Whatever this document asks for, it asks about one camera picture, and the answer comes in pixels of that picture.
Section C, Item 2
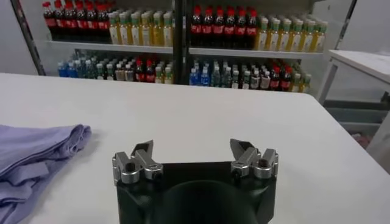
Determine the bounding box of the white side table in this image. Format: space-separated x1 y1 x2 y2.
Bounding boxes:
316 49 390 174

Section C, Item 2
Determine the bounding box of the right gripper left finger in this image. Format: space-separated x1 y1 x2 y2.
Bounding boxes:
112 139 164 185

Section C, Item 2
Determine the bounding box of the grey plastic crate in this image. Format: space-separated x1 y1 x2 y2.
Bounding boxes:
324 106 388 144

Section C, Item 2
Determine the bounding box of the beverage cooler with beige-label bottles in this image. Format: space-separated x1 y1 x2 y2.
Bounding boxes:
175 0 357 95

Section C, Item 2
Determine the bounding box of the red cloth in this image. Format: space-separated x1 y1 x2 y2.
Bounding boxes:
353 133 371 147

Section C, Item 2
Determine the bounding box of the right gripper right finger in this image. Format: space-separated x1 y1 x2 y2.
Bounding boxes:
230 138 279 180

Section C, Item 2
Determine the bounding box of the purple t-shirt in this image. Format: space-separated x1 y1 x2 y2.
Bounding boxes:
0 124 92 224

